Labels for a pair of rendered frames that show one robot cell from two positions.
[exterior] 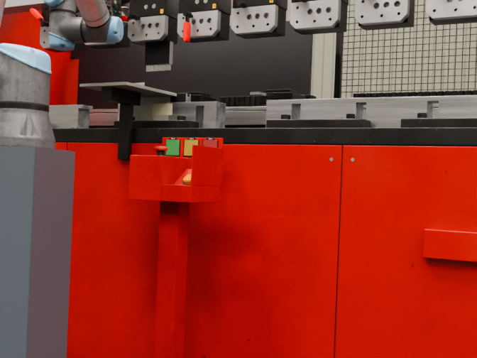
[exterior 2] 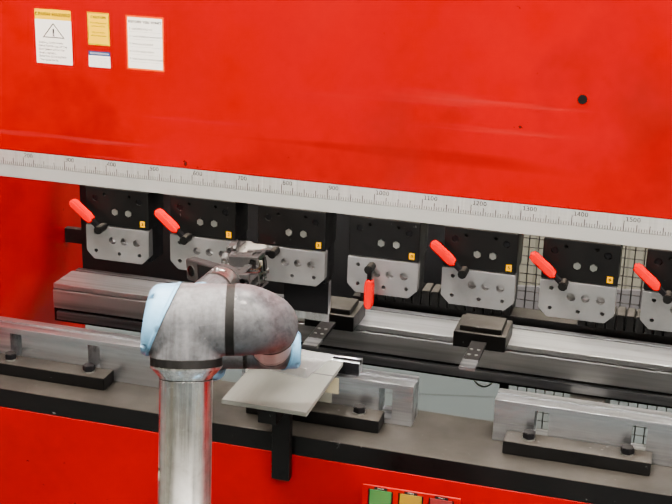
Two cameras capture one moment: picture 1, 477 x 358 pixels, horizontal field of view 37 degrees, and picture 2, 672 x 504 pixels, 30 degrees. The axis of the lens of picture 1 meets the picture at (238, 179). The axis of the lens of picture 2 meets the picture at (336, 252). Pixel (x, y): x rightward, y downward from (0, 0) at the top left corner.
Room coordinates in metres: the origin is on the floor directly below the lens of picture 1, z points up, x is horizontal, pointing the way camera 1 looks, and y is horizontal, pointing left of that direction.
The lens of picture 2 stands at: (-0.10, 0.81, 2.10)
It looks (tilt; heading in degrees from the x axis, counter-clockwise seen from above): 19 degrees down; 347
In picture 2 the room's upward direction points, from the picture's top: 2 degrees clockwise
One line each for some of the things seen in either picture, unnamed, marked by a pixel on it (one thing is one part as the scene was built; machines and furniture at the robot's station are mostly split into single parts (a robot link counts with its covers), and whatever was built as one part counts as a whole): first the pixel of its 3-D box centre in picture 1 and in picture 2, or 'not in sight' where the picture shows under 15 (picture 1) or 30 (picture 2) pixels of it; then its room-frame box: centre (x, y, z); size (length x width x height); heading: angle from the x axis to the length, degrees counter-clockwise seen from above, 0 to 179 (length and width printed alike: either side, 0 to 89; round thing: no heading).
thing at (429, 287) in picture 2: (266, 101); (436, 295); (2.63, -0.09, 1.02); 0.37 x 0.06 x 0.04; 61
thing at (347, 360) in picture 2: (162, 99); (316, 360); (2.37, 0.26, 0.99); 0.20 x 0.03 x 0.03; 61
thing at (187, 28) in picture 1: (187, 27); (370, 285); (2.25, 0.18, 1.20); 0.04 x 0.02 x 0.10; 151
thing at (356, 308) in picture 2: (183, 97); (326, 322); (2.53, 0.21, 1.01); 0.26 x 0.12 x 0.05; 151
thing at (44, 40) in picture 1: (64, 26); (125, 220); (2.59, 0.66, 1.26); 0.15 x 0.09 x 0.17; 61
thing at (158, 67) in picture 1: (158, 56); (307, 298); (2.38, 0.28, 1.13); 0.10 x 0.02 x 0.10; 61
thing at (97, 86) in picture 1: (129, 90); (284, 381); (2.25, 0.36, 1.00); 0.26 x 0.18 x 0.01; 151
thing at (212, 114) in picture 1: (170, 117); (329, 388); (2.36, 0.23, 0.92); 0.39 x 0.06 x 0.10; 61
